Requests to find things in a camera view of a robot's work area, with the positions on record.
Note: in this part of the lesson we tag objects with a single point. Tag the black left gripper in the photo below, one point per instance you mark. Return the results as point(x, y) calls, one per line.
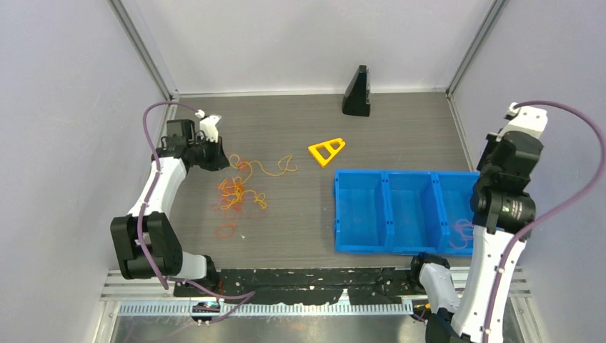
point(219, 160)

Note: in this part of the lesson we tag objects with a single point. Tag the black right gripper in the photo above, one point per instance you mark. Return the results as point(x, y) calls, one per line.
point(491, 144)

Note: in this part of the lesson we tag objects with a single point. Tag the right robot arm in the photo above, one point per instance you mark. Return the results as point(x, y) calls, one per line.
point(501, 209)

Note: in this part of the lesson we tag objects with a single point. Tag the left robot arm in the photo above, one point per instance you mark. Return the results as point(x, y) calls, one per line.
point(145, 243)

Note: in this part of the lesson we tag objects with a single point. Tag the blue three-compartment bin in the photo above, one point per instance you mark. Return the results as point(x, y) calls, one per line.
point(403, 212)

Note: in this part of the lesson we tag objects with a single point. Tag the black wedge stand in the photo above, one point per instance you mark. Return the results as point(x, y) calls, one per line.
point(356, 100)

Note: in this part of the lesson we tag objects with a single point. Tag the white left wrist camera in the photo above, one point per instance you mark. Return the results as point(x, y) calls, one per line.
point(208, 125)

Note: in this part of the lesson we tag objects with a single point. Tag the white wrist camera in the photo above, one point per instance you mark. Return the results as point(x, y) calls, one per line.
point(526, 119)
point(208, 125)

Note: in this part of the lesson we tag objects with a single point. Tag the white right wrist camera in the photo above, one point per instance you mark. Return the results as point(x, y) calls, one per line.
point(526, 119)

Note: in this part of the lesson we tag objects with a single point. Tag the yellow triangular plastic frame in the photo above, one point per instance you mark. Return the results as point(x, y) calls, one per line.
point(324, 152)

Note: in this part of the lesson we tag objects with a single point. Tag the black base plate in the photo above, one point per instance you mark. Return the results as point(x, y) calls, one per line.
point(363, 286)

